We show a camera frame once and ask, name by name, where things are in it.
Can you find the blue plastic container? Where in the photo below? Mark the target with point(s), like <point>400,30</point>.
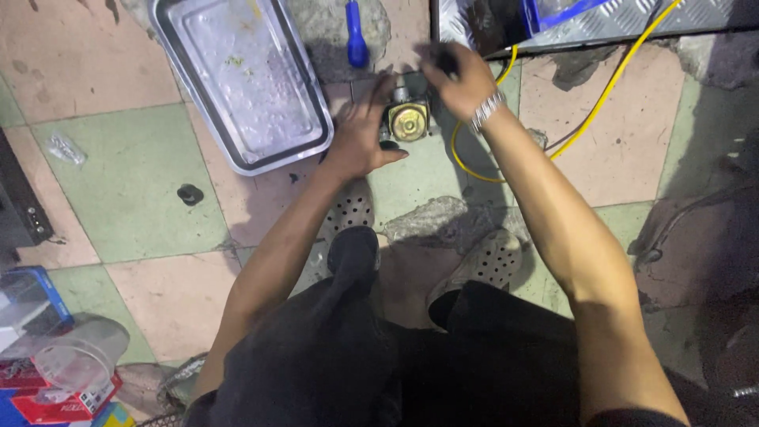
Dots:
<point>554,12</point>

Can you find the small metal bolt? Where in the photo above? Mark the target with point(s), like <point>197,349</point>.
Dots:
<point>745,391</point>

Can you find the red cardboard box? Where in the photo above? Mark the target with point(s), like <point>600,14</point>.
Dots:
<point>65,406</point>

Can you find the beige perforated shoe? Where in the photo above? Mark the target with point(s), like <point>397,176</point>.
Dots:
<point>489,261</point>
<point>351,207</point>

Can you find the small black cap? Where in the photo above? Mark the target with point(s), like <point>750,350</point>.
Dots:
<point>190,194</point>

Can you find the person's right fingers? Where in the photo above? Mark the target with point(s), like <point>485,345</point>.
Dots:
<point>431,59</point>

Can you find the person's right hand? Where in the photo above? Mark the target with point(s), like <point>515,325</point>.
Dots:
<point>468,86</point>

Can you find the person's black trousers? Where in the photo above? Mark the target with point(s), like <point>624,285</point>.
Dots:
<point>415,367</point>

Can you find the person's left hand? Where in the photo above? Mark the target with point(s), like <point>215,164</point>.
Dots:
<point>356,139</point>

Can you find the beige perforated left shoe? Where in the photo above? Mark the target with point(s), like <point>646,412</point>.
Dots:
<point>351,207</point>

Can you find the clear plastic wrapper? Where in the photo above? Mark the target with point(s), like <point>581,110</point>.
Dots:
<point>65,148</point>

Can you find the crumpled plastic foil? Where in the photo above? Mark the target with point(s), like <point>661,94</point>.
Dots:
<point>178,382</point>

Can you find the black electronic device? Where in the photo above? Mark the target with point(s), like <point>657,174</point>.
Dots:
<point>18,207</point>

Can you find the metal checker plate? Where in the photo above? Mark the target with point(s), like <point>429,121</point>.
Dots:
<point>628,21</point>

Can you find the beige perforated right shoe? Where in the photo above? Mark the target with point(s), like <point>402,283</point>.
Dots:
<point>489,261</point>

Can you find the steel rectangular tray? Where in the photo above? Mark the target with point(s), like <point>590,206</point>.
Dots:
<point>243,77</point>

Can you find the clear plastic cup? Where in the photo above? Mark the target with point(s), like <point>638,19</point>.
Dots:
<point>80,356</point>

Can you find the blue cardboard box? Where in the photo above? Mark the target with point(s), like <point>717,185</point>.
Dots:
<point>29,299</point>

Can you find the silver metal wristwatch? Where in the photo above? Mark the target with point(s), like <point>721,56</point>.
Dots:
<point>487,109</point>

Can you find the brass and steel solenoid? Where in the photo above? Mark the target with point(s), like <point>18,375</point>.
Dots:
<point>408,118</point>

